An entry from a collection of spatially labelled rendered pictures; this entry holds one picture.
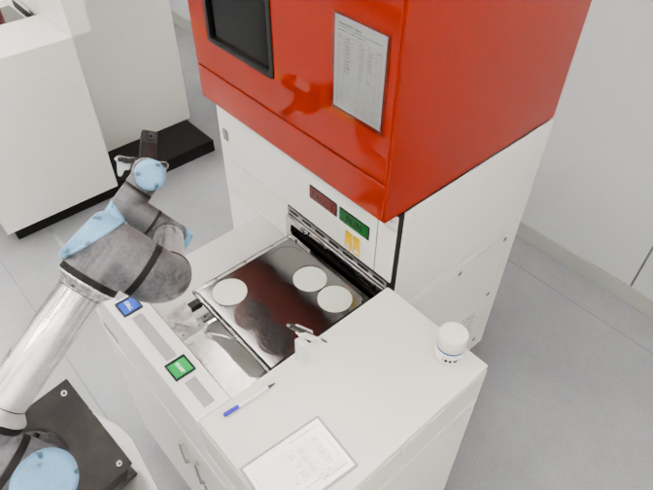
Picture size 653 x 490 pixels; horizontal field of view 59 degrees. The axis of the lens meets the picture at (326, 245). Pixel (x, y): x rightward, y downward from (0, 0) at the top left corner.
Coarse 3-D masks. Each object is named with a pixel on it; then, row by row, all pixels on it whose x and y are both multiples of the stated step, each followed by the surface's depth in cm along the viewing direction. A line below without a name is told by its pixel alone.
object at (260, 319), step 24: (288, 240) 183; (264, 264) 175; (288, 264) 175; (312, 264) 175; (264, 288) 168; (288, 288) 168; (240, 312) 162; (264, 312) 162; (288, 312) 162; (312, 312) 162; (336, 312) 162; (264, 336) 156; (288, 336) 156; (264, 360) 151
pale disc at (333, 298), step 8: (328, 288) 169; (336, 288) 169; (344, 288) 169; (320, 296) 166; (328, 296) 166; (336, 296) 166; (344, 296) 166; (320, 304) 164; (328, 304) 164; (336, 304) 164; (344, 304) 164
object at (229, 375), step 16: (192, 320) 162; (208, 336) 158; (192, 352) 154; (208, 352) 155; (224, 352) 155; (208, 368) 151; (224, 368) 151; (240, 368) 151; (224, 384) 148; (240, 384) 148
